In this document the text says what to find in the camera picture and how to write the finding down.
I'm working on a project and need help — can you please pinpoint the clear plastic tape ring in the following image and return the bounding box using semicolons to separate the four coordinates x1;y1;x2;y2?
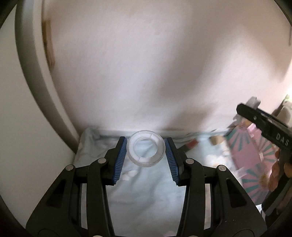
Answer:
127;129;166;168

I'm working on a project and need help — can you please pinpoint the person's right hand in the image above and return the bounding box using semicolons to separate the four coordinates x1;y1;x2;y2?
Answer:
268;162;292;192

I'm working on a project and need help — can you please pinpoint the grey door frame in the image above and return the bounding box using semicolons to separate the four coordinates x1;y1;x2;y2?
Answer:
15;1;80;153

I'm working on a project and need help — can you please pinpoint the red black lipstick box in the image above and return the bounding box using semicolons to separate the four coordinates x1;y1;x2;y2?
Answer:
181;139;198;152

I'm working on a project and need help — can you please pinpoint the small brown cork piece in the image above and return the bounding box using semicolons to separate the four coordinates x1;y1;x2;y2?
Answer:
209;135;225;146

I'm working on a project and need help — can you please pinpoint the cardboard box with pink lining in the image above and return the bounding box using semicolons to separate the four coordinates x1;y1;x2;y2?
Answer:
226;119;278;205

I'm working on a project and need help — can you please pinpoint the light blue floral bedsheet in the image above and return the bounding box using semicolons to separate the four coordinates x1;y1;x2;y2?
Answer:
74;127;235;236

